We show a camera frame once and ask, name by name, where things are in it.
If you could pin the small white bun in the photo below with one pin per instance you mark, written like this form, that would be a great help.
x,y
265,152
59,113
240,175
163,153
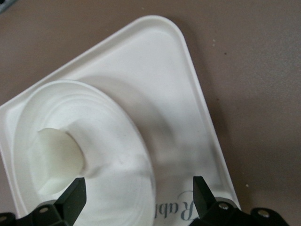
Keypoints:
x,y
56,160

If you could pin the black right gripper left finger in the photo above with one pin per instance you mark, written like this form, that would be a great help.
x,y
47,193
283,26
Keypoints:
x,y
58,212

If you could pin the round cream plate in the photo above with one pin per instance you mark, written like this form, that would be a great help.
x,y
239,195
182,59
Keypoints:
x,y
105,131

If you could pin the cream rabbit print tray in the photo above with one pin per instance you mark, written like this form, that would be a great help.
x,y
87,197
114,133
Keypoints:
x,y
160,77

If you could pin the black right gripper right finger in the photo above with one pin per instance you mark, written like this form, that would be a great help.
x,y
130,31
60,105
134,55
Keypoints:
x,y
211,212

